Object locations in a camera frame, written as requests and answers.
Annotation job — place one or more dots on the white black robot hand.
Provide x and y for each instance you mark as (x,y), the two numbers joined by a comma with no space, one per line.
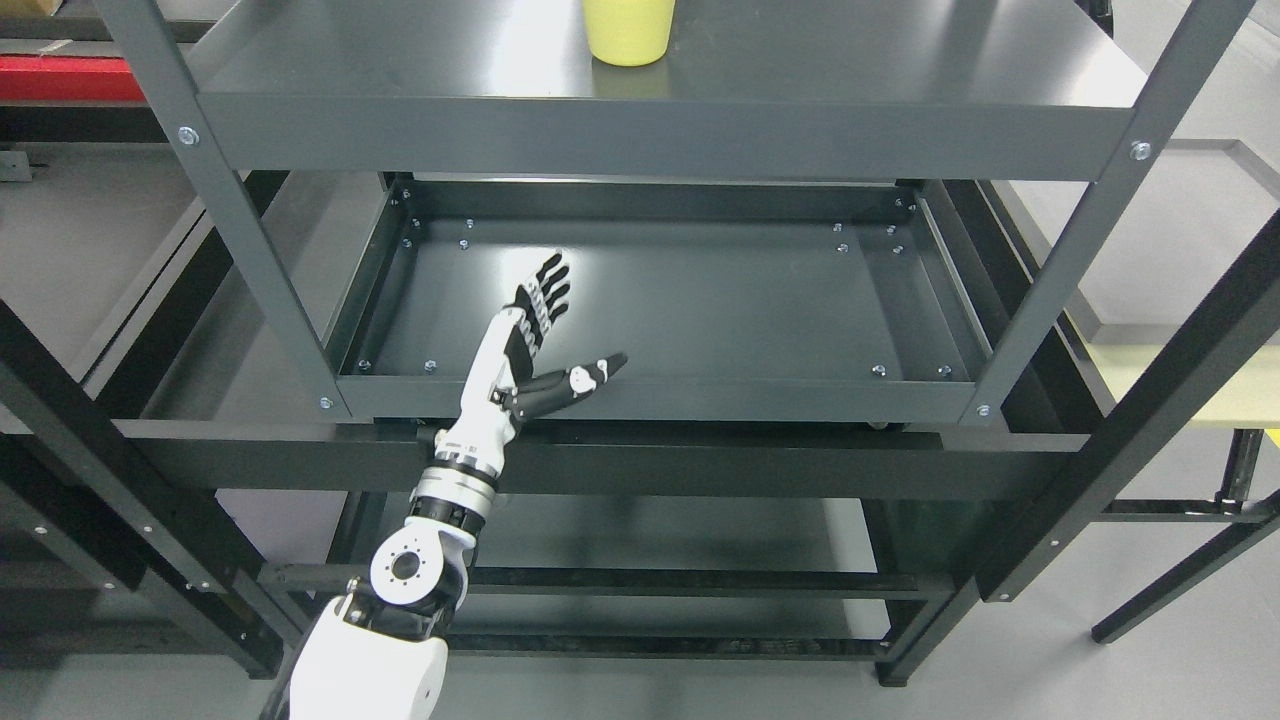
(502,392)

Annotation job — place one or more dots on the yellow plastic cup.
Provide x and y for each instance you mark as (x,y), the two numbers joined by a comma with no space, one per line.
(628,33)

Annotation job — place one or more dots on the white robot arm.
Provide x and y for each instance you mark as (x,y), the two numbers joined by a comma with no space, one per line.
(378,649)

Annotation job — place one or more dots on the dark grey metal shelf rack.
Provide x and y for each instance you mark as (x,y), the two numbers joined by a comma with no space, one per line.
(889,203)

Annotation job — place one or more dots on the pale yellow table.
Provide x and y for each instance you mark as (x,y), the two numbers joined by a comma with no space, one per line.
(1146,302)

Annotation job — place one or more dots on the black metal frame rack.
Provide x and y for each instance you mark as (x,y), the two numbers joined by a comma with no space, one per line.
(236,535)

